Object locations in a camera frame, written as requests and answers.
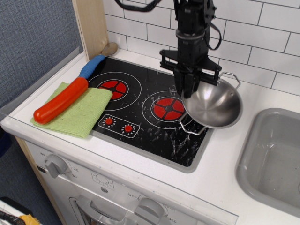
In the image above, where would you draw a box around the small stainless steel pan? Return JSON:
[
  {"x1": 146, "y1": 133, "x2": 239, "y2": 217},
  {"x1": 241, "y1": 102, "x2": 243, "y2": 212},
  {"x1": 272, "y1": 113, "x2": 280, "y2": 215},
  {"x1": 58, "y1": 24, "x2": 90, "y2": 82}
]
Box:
[{"x1": 179, "y1": 72, "x2": 243, "y2": 135}]

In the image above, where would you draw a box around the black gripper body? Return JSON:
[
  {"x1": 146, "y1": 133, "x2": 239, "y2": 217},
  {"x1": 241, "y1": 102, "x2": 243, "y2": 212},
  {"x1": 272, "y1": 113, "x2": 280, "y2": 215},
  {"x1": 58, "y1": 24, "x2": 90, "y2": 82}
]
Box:
[{"x1": 160, "y1": 35, "x2": 222, "y2": 86}]

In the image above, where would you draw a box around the green cloth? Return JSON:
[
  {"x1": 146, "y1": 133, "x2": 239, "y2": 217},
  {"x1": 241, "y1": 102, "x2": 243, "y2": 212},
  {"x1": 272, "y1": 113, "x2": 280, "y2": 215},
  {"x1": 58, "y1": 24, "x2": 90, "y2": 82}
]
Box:
[{"x1": 30, "y1": 88, "x2": 113, "y2": 138}]

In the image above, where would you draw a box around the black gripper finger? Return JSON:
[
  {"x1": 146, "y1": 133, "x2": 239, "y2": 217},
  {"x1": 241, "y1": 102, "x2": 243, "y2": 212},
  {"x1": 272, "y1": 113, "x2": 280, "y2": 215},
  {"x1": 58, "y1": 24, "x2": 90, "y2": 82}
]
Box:
[
  {"x1": 173, "y1": 68, "x2": 184, "y2": 94},
  {"x1": 184, "y1": 73, "x2": 199, "y2": 98}
]

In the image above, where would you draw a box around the beige wooden post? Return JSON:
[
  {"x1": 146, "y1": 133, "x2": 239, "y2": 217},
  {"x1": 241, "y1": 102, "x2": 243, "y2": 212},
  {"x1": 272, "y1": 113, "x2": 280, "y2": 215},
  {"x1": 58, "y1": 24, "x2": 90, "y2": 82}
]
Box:
[{"x1": 72, "y1": 0, "x2": 109, "y2": 61}]

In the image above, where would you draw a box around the white toy oven front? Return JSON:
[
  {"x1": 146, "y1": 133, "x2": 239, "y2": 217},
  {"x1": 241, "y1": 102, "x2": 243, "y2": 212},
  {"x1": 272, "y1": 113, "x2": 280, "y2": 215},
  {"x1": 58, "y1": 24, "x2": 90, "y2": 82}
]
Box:
[{"x1": 26, "y1": 142, "x2": 238, "y2": 225}]

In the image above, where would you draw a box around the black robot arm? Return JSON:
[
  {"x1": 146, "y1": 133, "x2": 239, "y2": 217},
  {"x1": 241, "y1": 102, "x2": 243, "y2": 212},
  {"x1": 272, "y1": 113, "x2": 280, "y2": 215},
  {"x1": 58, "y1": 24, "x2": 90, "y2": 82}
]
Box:
[{"x1": 160, "y1": 0, "x2": 222, "y2": 98}]

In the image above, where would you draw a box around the black toy stove top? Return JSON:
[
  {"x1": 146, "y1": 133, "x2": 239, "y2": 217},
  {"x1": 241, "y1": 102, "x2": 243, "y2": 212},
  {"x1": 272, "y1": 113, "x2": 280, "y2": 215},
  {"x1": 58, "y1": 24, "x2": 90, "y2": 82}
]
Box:
[{"x1": 89, "y1": 58, "x2": 212, "y2": 173}]

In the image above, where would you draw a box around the grey timer knob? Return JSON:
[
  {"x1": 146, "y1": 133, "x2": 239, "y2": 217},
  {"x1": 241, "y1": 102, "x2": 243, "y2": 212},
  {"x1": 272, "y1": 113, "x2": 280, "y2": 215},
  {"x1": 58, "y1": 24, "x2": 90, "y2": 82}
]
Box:
[{"x1": 44, "y1": 154, "x2": 68, "y2": 178}]

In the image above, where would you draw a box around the grey oven knob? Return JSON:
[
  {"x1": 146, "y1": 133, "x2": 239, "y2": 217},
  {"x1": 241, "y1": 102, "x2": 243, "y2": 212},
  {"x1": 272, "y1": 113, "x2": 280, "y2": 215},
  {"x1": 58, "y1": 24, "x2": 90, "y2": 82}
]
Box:
[{"x1": 134, "y1": 198, "x2": 165, "y2": 224}]

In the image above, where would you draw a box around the red and blue spatula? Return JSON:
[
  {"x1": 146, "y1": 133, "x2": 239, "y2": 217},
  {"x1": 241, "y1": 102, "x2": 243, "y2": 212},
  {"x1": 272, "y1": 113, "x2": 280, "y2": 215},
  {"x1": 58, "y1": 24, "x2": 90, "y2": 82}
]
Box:
[{"x1": 33, "y1": 53, "x2": 105, "y2": 125}]

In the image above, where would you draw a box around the grey sink basin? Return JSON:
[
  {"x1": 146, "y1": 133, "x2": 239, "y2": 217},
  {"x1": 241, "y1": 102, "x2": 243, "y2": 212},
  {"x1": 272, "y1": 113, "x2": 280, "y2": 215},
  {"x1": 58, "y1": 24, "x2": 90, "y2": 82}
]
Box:
[{"x1": 236, "y1": 108, "x2": 300, "y2": 217}]

